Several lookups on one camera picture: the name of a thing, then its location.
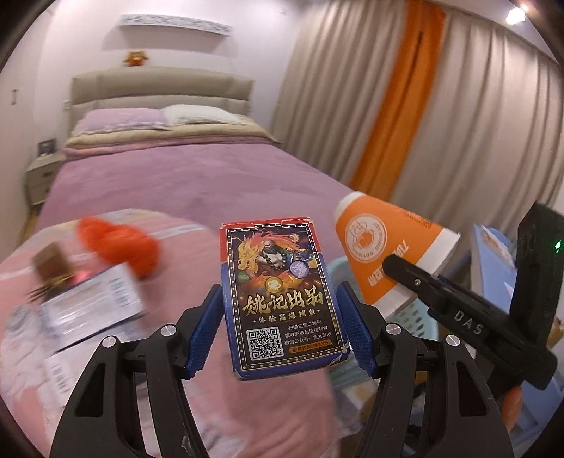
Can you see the orange paper cup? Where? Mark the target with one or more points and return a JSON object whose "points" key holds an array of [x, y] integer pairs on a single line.
{"points": [[370, 230]]}

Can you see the white wall shelf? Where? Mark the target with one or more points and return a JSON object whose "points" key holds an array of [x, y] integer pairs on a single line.
{"points": [[174, 22]]}

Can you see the pink elephant blanket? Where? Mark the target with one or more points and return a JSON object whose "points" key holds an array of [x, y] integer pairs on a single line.
{"points": [[137, 334]]}

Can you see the right hand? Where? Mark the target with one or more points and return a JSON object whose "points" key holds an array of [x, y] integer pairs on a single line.
{"points": [[511, 407]]}

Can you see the beige curtain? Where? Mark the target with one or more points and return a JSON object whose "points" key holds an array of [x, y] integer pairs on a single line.
{"points": [[490, 143]]}

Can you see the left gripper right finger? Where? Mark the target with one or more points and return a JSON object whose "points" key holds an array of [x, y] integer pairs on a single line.
{"points": [[432, 400]]}

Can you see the orange plastic bag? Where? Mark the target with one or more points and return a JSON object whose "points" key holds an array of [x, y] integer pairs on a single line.
{"points": [[120, 243]]}

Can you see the brown wallet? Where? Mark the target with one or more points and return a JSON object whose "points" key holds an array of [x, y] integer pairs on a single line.
{"points": [[53, 270]]}

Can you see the folded beige quilt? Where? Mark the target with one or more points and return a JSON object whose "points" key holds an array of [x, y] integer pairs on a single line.
{"points": [[110, 143]]}

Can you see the small photo frame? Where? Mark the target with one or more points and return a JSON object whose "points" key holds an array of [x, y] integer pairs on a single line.
{"points": [[46, 147]]}

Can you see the beige nightstand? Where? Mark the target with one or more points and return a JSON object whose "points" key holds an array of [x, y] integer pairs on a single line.
{"points": [[40, 176]]}

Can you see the purple bedspread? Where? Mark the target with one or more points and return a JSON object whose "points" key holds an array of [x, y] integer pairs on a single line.
{"points": [[209, 184]]}

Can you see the orange plush toy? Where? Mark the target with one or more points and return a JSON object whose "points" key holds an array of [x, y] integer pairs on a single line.
{"points": [[135, 58]]}

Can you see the beige padded headboard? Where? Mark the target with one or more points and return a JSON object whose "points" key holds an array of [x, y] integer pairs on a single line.
{"points": [[157, 88]]}

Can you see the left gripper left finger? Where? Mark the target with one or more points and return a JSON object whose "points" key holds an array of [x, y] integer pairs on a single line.
{"points": [[102, 417]]}

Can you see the white patterned pillow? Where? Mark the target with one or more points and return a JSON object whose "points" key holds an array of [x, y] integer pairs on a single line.
{"points": [[182, 114]]}

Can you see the light blue laundry basket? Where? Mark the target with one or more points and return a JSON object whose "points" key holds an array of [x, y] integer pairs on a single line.
{"points": [[413, 317]]}

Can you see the purple pillow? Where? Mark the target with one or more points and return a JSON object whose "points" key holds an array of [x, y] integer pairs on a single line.
{"points": [[105, 121]]}

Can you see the orange curtain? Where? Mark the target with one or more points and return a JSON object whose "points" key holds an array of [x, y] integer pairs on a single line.
{"points": [[402, 108]]}

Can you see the blue white carton box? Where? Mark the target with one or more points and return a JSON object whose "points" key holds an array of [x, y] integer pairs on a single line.
{"points": [[64, 369]]}

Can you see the white product box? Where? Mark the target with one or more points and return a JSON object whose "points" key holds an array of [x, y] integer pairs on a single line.
{"points": [[97, 304]]}

